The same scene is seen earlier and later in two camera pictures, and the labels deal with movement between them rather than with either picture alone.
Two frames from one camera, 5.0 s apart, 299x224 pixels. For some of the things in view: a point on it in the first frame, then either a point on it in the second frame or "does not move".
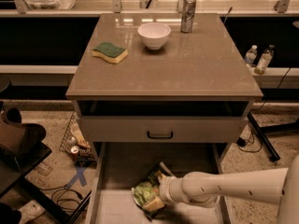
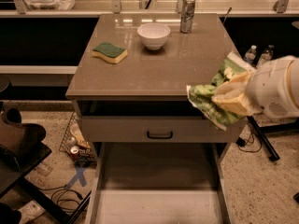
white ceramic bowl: x=154 y=35 does not move
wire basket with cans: x=76 y=143 does not move
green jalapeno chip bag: x=148 y=189 to x=201 y=94
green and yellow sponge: x=110 y=52 does not move
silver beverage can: x=188 y=14 does not move
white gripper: x=168 y=189 to x=270 y=85
